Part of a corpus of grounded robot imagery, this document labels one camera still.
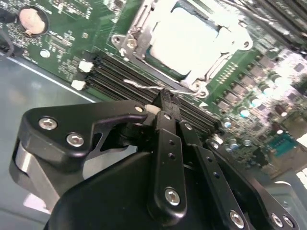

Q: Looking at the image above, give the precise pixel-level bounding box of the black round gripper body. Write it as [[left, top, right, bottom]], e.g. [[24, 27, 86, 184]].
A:
[[47, 152, 224, 230]]

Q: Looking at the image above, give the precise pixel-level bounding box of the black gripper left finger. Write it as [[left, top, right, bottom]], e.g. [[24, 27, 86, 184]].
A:
[[9, 92, 189, 225]]

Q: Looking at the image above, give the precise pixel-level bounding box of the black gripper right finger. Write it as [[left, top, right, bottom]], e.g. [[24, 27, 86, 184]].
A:
[[167, 92, 300, 230]]

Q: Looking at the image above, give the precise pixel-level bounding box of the thin metal locking lever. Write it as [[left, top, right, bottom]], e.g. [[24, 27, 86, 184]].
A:
[[124, 79, 192, 96]]

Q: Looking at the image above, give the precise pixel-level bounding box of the metal socket cover frame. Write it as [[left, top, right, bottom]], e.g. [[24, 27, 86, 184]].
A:
[[127, 0, 244, 84]]

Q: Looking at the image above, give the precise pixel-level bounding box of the silver green CPU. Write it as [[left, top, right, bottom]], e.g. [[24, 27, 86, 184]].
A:
[[146, 7, 240, 72]]

